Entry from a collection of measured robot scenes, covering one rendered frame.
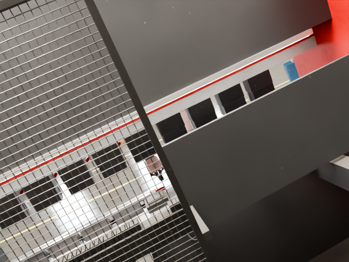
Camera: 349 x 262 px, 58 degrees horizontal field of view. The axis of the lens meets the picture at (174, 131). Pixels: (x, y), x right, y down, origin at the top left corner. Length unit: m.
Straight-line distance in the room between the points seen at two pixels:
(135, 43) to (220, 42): 0.43
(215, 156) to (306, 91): 0.51
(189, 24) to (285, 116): 0.64
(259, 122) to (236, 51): 0.45
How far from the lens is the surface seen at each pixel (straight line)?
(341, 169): 1.69
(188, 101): 1.80
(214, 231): 2.07
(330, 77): 1.61
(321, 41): 2.13
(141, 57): 1.56
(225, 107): 1.88
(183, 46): 1.61
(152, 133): 1.03
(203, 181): 1.40
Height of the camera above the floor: 1.71
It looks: 15 degrees down
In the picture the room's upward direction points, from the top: 24 degrees counter-clockwise
